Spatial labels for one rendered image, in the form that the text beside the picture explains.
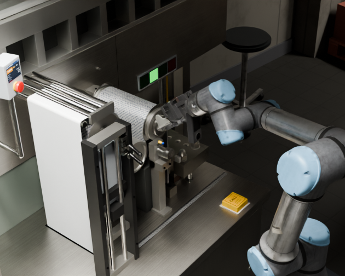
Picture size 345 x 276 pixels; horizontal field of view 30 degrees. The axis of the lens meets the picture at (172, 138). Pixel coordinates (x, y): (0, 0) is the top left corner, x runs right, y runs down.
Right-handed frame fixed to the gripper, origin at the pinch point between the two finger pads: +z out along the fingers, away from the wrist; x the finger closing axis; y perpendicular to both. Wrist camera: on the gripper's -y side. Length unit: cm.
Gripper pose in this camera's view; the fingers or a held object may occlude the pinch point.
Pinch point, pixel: (162, 128)
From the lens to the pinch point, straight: 218.3
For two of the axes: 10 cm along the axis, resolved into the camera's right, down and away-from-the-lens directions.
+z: -5.9, 2.8, 7.6
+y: -5.1, -8.5, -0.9
